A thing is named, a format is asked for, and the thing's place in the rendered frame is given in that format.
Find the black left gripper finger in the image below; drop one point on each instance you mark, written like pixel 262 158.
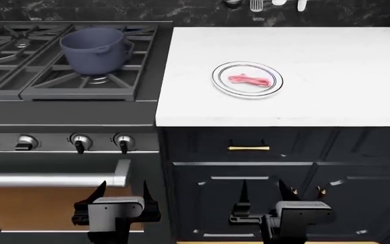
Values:
pixel 99 191
pixel 147 193

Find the blue-grey cooking pot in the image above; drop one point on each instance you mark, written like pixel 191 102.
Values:
pixel 93 50

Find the small brass cabinet knob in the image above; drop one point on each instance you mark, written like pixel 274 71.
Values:
pixel 294 191
pixel 321 190

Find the dark navy drawer front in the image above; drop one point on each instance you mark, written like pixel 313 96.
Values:
pixel 198 146
pixel 364 146

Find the pink raw meat strip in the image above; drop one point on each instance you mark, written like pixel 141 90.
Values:
pixel 249 79

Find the white slotted hanging spatula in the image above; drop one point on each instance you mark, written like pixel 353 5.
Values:
pixel 256 5

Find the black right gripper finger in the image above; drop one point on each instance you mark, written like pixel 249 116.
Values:
pixel 285 192
pixel 243 193

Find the black cast iron stove grate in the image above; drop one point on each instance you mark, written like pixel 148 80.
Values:
pixel 9 63
pixel 127 84

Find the dark navy cabinet door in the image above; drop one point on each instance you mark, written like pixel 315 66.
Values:
pixel 208 203
pixel 367 193

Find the grey left gripper camera box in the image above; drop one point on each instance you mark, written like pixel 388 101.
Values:
pixel 116 213

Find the black gas range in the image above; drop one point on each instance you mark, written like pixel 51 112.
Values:
pixel 69 114

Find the grey right gripper camera box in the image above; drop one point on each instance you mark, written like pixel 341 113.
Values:
pixel 305 213

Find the white plate with black rings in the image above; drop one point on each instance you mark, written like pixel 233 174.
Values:
pixel 222 86

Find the white hanging spoon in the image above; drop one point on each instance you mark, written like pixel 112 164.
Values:
pixel 279 2

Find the silver and black stove knob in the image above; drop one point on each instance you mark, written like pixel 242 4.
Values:
pixel 124 141
pixel 80 141
pixel 26 141

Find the white hanging utensil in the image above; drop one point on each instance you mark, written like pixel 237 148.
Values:
pixel 301 5

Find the oven door glass window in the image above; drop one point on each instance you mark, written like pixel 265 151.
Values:
pixel 29 206

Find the grey gripper camera box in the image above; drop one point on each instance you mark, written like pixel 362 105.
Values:
pixel 305 213
pixel 116 213

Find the round gas burner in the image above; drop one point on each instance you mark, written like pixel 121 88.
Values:
pixel 21 44
pixel 97 79

